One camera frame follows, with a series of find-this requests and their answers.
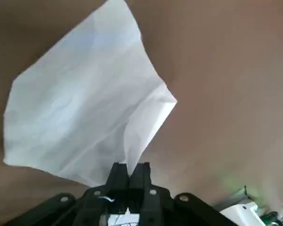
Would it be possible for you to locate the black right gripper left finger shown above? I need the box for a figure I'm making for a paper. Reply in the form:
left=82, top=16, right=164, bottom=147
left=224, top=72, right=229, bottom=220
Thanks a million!
left=4, top=161, right=130, bottom=226

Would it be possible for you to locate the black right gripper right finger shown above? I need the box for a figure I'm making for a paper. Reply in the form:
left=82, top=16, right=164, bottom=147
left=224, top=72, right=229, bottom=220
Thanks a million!
left=129, top=161, right=234, bottom=226

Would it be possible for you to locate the white tissue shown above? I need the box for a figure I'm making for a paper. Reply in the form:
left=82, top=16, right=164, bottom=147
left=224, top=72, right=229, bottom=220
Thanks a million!
left=2, top=0, right=178, bottom=188

